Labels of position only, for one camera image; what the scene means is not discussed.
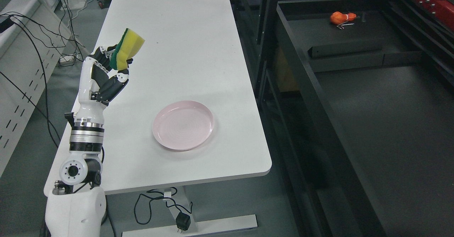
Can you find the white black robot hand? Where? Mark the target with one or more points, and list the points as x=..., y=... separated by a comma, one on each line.
x=99, y=85

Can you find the green yellow sponge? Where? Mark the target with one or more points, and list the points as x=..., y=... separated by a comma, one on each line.
x=125, y=50

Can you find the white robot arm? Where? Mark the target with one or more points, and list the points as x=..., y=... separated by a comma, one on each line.
x=76, y=206

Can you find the dark grey metal shelf rack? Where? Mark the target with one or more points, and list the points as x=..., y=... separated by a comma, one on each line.
x=360, y=115

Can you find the white power strip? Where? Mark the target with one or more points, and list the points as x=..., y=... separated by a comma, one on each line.
x=67, y=60

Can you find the white side desk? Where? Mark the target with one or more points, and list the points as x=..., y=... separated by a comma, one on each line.
x=30, y=50

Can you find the pink round plate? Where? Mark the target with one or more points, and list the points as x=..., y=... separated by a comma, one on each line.
x=183, y=125

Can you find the white table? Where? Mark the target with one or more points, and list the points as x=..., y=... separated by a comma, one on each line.
x=192, y=51

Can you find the black power adapter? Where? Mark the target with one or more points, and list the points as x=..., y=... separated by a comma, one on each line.
x=5, y=23

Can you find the black plug adapter on floor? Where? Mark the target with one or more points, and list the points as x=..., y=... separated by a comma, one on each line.
x=183, y=222

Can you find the orange plastic toy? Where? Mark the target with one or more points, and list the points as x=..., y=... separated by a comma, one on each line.
x=338, y=18

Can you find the red box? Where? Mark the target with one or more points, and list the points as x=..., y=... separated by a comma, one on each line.
x=442, y=9

